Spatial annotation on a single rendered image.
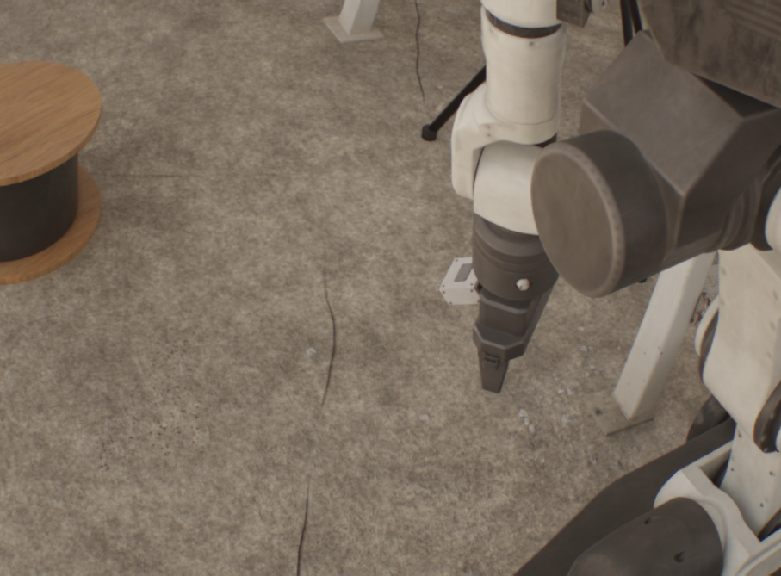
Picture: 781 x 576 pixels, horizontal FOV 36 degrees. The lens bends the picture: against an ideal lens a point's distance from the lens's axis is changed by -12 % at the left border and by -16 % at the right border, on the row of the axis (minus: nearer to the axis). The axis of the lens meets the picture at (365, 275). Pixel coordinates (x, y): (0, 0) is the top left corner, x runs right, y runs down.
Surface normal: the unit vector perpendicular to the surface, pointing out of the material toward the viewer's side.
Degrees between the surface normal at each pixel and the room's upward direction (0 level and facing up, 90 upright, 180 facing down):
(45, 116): 0
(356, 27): 93
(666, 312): 81
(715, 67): 108
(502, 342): 14
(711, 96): 48
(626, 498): 0
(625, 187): 31
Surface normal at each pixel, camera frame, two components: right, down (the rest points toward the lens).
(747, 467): -0.86, 0.44
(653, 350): -0.90, 0.05
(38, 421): 0.09, -0.76
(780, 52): -0.41, 0.76
